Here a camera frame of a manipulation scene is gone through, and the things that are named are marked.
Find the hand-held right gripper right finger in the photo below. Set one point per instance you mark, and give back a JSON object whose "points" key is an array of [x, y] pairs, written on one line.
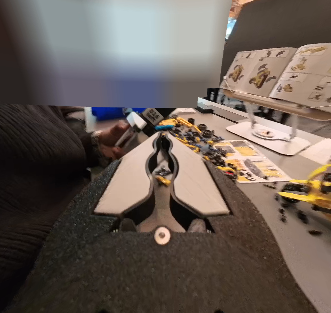
{"points": [[199, 186]]}

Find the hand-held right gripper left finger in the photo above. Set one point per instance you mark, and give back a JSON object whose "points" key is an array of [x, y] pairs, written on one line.
{"points": [[124, 186]]}

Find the person's left forearm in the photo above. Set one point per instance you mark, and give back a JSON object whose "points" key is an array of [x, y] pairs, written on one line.
{"points": [[44, 137]]}

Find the person's left hand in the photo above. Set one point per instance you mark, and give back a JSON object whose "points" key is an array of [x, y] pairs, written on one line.
{"points": [[110, 139]]}

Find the pile of toy building pieces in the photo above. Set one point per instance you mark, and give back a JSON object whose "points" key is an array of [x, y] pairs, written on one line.
{"points": [[201, 142]]}

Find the blue fabric bag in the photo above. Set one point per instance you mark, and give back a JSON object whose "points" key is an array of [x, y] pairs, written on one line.
{"points": [[108, 111]]}

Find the silver wristwatch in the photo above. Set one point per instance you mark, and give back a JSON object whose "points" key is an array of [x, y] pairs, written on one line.
{"points": [[95, 142]]}

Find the printed leaflet in plastic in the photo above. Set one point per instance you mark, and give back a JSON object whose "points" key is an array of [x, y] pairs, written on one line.
{"points": [[248, 155]]}

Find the white desk tray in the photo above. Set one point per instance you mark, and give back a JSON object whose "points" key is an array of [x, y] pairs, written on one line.
{"points": [[222, 111]]}

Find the white book stand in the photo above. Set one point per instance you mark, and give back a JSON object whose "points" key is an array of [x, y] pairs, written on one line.
{"points": [[271, 145]]}

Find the yellow toy vehicle model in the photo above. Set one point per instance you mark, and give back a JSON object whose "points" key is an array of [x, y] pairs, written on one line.
{"points": [[297, 195]]}

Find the open instruction booklet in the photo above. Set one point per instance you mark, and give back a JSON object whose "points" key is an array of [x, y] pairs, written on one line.
{"points": [[261, 70]]}

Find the white paper sheet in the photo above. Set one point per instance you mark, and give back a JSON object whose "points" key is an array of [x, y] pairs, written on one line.
{"points": [[316, 151]]}

